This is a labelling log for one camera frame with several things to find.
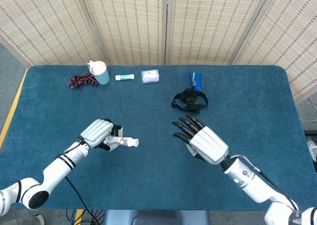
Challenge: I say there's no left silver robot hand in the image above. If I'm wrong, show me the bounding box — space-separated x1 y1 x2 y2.
78 118 124 152

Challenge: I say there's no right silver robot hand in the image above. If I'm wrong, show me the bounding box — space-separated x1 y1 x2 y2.
172 114 229 166

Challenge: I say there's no floral white toothpaste tube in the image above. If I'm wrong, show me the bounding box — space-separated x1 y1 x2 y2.
104 135 132 148

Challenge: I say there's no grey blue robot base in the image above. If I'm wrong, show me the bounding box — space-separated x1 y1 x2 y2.
104 209 211 225

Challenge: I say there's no dark red grape bunch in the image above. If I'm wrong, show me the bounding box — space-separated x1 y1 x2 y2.
65 73 99 90

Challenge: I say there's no light blue mug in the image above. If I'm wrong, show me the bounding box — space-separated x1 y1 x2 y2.
87 60 110 85

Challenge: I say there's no blue table mat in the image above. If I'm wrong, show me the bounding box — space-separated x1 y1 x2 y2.
0 65 317 211

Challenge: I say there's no blue foil package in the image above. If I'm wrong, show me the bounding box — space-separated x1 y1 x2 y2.
189 72 203 92

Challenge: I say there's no clear purple plastic box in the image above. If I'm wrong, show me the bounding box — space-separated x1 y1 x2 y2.
141 69 160 84

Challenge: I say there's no yellow floor tape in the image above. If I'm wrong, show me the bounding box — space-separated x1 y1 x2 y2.
0 68 28 149

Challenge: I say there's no white sneaker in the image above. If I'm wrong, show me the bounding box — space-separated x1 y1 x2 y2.
306 140 317 163

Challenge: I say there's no bamboo folding screen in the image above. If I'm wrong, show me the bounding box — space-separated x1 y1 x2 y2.
0 0 317 104

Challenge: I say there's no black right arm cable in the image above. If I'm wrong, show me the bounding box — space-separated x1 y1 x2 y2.
255 169 299 210

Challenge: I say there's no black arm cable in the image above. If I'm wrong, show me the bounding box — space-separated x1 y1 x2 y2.
64 176 106 225
255 169 299 210

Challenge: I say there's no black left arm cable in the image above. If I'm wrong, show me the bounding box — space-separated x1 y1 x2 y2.
64 176 106 225

